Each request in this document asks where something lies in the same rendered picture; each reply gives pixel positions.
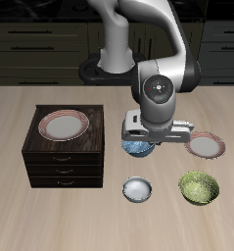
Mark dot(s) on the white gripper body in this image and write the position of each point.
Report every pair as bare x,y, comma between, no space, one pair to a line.
167,134

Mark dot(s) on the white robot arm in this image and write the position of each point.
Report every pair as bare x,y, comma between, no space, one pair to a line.
154,59

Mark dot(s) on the blue bowl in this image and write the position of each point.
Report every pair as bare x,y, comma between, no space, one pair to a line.
138,148

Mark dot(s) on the red rimmed white plate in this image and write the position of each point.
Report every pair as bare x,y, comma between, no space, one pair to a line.
205,145
63,125

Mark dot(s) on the green bowl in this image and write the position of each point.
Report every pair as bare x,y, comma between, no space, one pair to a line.
198,188

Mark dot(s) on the small white fluted dish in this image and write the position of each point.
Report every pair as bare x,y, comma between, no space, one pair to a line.
137,189

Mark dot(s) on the dark wooden cabinet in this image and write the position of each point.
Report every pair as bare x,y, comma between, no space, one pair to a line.
68,150

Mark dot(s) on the dark kitchen cupboards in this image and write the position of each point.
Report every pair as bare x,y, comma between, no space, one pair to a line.
40,49

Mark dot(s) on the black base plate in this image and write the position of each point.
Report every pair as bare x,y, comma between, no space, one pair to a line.
89,70

